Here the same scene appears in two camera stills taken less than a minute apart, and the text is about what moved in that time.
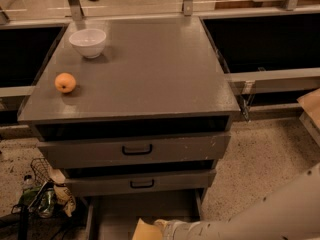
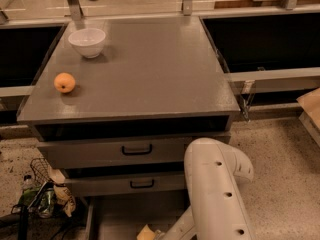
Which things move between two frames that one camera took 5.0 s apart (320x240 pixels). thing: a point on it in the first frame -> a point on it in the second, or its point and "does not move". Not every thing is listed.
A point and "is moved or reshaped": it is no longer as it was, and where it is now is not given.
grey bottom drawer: x=114 y=217 does not move
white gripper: x=177 y=231 -> x=145 y=233
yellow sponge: x=146 y=231 is moved or reshaped
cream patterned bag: x=61 y=191 does not move
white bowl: x=88 y=42 does not move
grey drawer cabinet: x=133 y=107 does not move
